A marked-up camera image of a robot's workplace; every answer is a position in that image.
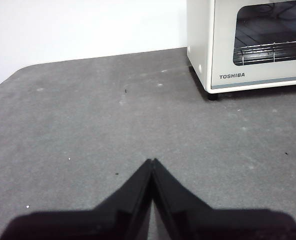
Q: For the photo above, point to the cream toaster oven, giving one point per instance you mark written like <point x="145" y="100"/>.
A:
<point x="200" y="37"/>

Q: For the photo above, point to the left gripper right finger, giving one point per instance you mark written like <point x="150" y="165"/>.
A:
<point x="225" y="225"/>

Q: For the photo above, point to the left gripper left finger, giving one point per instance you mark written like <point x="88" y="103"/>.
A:
<point x="75" y="225"/>

